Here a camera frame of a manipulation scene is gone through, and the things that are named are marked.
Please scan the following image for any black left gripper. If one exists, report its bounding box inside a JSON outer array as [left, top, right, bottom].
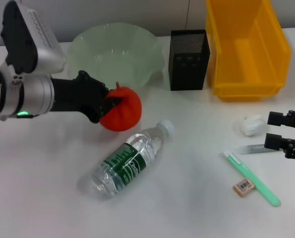
[[50, 70, 125, 124]]

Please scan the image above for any red pumpkin toy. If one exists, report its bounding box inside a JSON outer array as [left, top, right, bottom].
[[99, 81, 143, 132]]

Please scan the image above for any white paper ball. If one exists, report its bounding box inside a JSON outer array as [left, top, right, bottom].
[[237, 113, 268, 138]]

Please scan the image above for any mint green pen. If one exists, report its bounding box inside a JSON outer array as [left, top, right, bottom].
[[222, 151, 281, 207]]

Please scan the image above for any clear green-label water bottle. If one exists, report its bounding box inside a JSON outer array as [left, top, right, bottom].
[[91, 119, 175, 199]]

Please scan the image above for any grey marker pen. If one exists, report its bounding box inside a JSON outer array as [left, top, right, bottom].
[[237, 144, 266, 155]]

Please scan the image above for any green wavy glass fruit bowl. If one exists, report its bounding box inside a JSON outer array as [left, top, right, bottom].
[[67, 22, 166, 90]]

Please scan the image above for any beige eraser with barcode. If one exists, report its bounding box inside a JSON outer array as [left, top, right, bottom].
[[232, 178, 254, 199]]

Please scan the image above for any black mesh pen holder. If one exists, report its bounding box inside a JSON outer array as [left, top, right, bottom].
[[168, 29, 211, 91]]

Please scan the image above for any yellow plastic bin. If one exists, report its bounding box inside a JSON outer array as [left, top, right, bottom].
[[205, 0, 293, 101]]

